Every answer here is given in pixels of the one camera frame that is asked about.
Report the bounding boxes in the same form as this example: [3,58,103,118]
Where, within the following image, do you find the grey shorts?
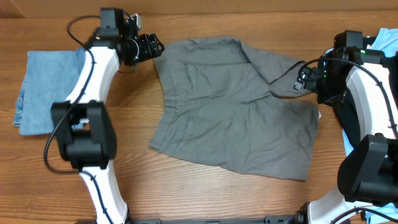
[149,37,320,181]

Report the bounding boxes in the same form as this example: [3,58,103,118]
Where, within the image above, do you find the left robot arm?
[50,8,165,223]

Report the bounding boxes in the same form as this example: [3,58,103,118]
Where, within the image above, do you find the folded blue denim garment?
[13,49,85,136]

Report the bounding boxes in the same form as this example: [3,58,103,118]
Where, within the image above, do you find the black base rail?
[130,212,308,224]

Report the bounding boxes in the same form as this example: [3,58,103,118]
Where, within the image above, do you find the black garment in pile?
[317,35,398,156]

